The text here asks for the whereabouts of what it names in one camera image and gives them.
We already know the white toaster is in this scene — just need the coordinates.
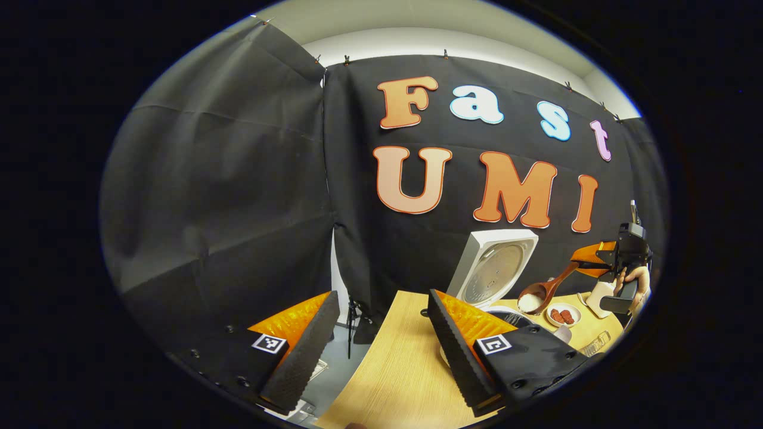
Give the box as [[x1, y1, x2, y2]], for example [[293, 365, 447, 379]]
[[586, 281, 616, 319]]

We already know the brown wooden spoon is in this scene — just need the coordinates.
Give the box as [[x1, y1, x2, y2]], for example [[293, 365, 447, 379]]
[[517, 262, 582, 315]]

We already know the white oval plate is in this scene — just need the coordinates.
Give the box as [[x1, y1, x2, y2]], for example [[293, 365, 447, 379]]
[[545, 303, 582, 328]]

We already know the white rice cooker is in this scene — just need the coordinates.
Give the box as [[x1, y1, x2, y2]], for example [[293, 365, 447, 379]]
[[440, 229, 574, 365]]

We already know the black backdrop cloth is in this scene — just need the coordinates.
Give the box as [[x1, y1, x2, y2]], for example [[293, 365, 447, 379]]
[[100, 21, 668, 346]]

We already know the black stand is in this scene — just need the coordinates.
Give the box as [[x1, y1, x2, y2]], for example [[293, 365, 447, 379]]
[[346, 298, 376, 360]]

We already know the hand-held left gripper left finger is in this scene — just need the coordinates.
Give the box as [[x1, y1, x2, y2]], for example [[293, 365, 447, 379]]
[[170, 291, 342, 416]]

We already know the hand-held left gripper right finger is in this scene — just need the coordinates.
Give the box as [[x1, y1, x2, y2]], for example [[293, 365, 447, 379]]
[[427, 290, 598, 419]]

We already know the wire chopstick holder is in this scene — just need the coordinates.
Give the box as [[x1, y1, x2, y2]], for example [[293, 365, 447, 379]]
[[581, 331, 612, 357]]

